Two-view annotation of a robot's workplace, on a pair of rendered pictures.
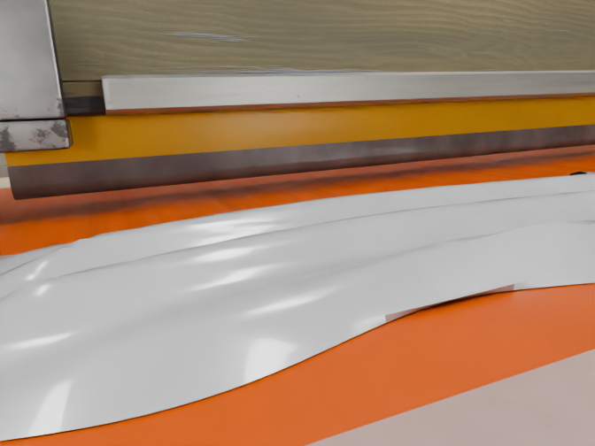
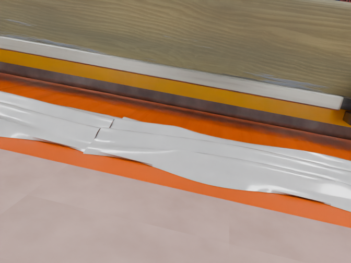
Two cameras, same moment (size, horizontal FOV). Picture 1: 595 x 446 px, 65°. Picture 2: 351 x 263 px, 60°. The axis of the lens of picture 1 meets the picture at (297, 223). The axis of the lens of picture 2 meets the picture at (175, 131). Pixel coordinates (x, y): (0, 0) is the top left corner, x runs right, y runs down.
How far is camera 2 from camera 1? 0.23 m
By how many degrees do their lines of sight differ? 29
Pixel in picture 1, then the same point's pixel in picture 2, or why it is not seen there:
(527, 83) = (155, 70)
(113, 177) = not seen: outside the picture
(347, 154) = (81, 82)
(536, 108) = (198, 87)
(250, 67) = (33, 36)
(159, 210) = not seen: outside the picture
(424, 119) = (124, 76)
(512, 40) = (168, 46)
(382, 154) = (99, 87)
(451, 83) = (108, 61)
